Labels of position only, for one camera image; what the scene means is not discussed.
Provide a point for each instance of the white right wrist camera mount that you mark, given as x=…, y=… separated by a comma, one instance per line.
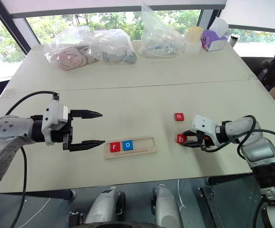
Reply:
x=204, y=123

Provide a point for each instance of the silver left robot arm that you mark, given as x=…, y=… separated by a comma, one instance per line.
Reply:
x=11, y=137

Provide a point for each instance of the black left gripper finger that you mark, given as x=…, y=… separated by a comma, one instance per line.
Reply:
x=90, y=144
x=90, y=114

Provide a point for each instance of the tall clear plastic bag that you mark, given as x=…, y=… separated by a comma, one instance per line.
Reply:
x=159, y=40

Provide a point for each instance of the dark window pillar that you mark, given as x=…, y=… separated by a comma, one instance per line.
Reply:
x=11, y=26

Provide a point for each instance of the wooden letter tray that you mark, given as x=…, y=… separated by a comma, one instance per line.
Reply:
x=142, y=147

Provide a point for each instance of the blue letter o block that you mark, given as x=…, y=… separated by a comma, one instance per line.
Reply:
x=127, y=145

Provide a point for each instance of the plastic bag with grey items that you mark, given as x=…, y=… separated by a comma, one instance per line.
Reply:
x=118, y=51

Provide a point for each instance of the translucent white container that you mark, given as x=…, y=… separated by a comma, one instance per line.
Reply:
x=193, y=47

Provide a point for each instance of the black metal bracket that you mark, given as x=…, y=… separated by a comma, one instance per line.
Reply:
x=75, y=218

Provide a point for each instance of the black table frame bar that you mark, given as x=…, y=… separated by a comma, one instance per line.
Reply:
x=209, y=209

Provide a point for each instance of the red letter r block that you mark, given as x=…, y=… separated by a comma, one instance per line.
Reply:
x=115, y=147

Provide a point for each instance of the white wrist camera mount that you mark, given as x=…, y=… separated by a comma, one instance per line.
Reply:
x=204, y=123
x=54, y=114

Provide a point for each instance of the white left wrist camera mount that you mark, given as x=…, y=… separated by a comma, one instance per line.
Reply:
x=54, y=114

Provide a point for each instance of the silver rounded robot shell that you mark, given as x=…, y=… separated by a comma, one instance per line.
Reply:
x=104, y=206
x=166, y=206

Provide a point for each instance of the plastic bag with pink plush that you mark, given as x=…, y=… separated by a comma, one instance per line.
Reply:
x=68, y=55

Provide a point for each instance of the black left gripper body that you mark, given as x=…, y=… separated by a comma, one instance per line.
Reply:
x=68, y=135

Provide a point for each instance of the red letter o block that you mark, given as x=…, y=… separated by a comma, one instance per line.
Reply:
x=179, y=116

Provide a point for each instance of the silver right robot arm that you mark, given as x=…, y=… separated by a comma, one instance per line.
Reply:
x=258, y=147

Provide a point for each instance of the red letter b block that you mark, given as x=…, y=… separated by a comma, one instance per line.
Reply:
x=180, y=139

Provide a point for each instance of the purple tissue box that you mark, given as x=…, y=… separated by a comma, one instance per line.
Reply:
x=211, y=40

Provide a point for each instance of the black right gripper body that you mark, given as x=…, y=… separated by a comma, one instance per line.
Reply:
x=207, y=142

